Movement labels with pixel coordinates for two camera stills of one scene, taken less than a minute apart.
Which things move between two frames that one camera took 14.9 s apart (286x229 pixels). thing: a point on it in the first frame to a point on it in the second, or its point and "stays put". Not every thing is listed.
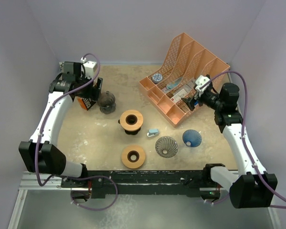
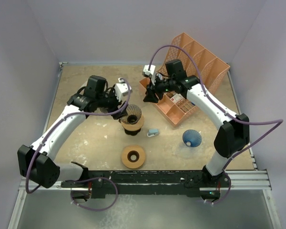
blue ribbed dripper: x=192 y=138 stays put
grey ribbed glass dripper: x=166 y=147 to x=134 y=114
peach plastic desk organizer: x=186 y=61 stays put
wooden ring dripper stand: x=131 y=120 stays put
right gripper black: x=190 y=102 to x=150 y=96
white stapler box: x=177 y=97 stays put
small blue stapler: x=152 y=132 stays put
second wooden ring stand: x=133 y=150 stays put
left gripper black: x=92 y=93 to x=117 y=102
